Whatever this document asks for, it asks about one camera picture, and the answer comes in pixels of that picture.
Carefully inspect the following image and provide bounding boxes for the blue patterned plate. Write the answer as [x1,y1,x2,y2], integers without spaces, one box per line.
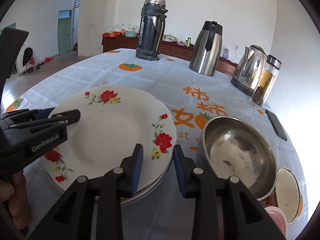
[121,157,173,207]

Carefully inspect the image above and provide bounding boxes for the red flower white plate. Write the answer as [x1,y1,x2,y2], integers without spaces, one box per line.
[41,86,177,192]

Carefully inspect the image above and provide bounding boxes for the stainless steel bowl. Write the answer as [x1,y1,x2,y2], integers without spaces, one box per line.
[196,116,277,201]

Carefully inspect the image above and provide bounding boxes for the pink plastic bowl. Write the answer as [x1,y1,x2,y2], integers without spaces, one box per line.
[265,206,287,237]

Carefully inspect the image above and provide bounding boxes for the white enamel bowl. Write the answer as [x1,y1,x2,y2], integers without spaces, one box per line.
[275,167,301,224]

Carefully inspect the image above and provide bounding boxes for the person's left hand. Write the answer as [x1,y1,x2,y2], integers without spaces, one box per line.
[1,170,31,230]

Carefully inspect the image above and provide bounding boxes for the black chair with clothes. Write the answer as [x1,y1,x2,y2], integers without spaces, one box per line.
[22,47,37,75]

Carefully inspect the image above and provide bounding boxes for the green door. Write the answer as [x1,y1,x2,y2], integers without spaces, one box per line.
[57,17,72,55]

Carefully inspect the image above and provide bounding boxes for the persimmon print tablecloth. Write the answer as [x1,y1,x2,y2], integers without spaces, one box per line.
[1,49,306,239]

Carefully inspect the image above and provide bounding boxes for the black smartphone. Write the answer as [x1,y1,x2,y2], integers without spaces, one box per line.
[265,109,287,141]

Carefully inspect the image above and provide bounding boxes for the glass tea bottle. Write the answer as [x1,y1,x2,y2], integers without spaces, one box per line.
[249,54,281,109]

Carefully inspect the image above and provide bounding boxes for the stainless electric kettle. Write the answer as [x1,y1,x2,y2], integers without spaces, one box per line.
[231,45,267,96]

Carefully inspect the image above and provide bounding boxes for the steel carafe black lid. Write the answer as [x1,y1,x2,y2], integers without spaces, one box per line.
[189,21,223,76]

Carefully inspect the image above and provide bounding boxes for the dark wooden sideboard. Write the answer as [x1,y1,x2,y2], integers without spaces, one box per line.
[102,33,237,76]

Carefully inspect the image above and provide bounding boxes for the dark tall thermos flask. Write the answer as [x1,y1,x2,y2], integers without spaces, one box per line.
[136,0,168,61]

